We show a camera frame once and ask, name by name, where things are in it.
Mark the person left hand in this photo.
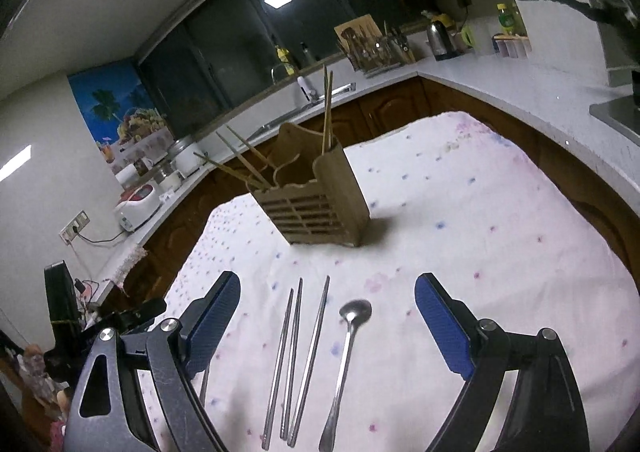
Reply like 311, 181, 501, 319
17, 344, 68, 432

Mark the fruit beach poster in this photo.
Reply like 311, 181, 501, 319
67, 59, 175, 174

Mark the steel chopstick thin right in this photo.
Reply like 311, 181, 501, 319
286, 276, 331, 448

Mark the dark kitchen window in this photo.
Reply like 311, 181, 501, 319
138, 0, 408, 138

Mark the green drink bottle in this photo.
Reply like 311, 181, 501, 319
497, 3, 515, 35

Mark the white pot with lid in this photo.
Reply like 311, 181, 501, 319
168, 135, 205, 178

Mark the floral white tablecloth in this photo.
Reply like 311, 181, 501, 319
165, 112, 639, 451

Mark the wooden cutting board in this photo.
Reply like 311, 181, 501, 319
334, 14, 383, 45

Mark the electric steel kettle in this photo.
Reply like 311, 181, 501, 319
426, 19, 461, 61

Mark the dish drying rack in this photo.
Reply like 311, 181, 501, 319
337, 28, 416, 78

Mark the spice jar rack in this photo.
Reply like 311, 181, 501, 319
492, 34, 532, 59

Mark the white red rice cooker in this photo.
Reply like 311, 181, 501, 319
113, 183, 162, 233

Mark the wooden chopstick left pair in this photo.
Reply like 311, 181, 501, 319
195, 152, 266, 190

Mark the yellow detergent bottle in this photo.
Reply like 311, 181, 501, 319
271, 35, 297, 75

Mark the kitchen sink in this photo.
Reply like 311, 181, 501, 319
248, 82, 356, 141

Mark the wall power socket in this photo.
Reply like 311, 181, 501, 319
58, 211, 90, 245

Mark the steel spoon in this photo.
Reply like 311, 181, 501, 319
318, 299, 372, 452

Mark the wooden utensil holder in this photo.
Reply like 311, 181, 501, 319
247, 123, 370, 246

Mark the faucet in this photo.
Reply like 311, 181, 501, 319
270, 62, 320, 105

